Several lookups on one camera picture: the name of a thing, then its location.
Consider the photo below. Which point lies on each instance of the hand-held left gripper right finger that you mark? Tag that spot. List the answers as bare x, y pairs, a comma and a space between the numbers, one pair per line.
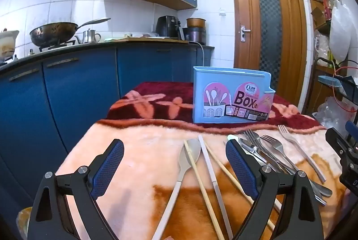
242, 170

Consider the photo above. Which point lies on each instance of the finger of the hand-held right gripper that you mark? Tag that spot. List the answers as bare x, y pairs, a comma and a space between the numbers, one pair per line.
353, 131
339, 142

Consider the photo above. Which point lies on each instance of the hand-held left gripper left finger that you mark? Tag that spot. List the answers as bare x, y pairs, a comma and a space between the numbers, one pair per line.
107, 167

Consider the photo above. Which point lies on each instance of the wooden chopstick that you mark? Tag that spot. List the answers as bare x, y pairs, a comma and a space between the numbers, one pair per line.
202, 189
218, 157

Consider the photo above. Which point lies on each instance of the blue plastic utensil box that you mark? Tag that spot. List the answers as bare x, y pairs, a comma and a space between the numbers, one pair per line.
215, 80

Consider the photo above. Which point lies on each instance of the clear plastic bag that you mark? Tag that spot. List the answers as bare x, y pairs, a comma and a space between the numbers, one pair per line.
327, 114

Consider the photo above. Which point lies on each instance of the pink and maroon fleece blanket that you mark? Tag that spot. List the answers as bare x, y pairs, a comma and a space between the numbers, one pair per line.
125, 131

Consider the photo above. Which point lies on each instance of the black metal rack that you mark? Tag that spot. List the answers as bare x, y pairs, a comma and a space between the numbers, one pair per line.
316, 83

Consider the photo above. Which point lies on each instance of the blue base cabinets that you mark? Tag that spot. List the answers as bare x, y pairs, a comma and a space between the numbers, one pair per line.
84, 89

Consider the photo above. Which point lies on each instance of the white plastic bag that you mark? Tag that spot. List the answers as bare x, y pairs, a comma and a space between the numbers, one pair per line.
339, 30

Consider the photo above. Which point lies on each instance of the steel kettle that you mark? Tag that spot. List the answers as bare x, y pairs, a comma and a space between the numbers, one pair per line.
90, 36

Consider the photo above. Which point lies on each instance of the rice cooker pot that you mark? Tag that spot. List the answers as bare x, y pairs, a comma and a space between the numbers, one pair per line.
195, 34

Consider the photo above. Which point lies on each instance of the black wok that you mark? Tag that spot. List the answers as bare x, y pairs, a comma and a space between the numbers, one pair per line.
53, 32

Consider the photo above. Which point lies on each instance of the black air fryer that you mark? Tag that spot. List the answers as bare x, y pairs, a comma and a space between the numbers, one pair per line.
166, 27

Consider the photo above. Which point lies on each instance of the brown pot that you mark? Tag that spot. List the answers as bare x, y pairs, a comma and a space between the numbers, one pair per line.
195, 22

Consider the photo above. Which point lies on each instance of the white ceramic pot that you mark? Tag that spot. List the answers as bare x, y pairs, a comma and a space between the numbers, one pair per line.
7, 43

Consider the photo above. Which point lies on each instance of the white light switch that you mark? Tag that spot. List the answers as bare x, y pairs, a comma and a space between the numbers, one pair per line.
222, 12

